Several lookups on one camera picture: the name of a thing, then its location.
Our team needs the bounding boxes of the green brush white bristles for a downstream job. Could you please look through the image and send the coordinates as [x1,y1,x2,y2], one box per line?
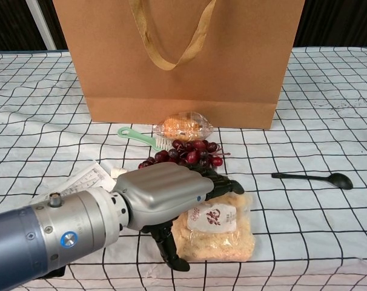
[117,126,172,152]

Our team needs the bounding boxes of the red grape bunch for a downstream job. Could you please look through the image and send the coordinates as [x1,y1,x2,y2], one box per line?
[137,138,231,170]

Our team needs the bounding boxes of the clear bag yellow flakes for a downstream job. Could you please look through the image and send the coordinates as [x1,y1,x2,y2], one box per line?
[171,192,257,262]

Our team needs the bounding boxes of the bread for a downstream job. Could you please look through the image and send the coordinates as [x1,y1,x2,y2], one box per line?
[151,111,214,142]

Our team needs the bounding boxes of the teal table pad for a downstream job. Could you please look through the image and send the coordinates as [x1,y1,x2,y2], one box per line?
[0,48,70,55]

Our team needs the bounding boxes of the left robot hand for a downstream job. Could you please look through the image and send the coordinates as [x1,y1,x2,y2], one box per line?
[112,162,245,272]

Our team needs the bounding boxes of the black plastic spoon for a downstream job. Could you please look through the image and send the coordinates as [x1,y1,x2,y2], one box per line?
[271,172,353,190]

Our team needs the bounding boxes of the white partition post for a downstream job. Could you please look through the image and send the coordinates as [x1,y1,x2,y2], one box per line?
[25,0,57,51]

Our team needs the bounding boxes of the glass test tube with cork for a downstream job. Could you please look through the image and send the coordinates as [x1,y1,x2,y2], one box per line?
[110,167,128,179]

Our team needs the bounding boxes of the brown paper bag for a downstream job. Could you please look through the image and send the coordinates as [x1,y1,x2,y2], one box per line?
[51,0,305,131]

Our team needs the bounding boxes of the ruler set clear package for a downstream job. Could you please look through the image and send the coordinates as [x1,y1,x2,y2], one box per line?
[28,160,116,207]

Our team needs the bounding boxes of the white black checkered tablecloth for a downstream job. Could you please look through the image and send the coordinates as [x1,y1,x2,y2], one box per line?
[0,47,367,291]

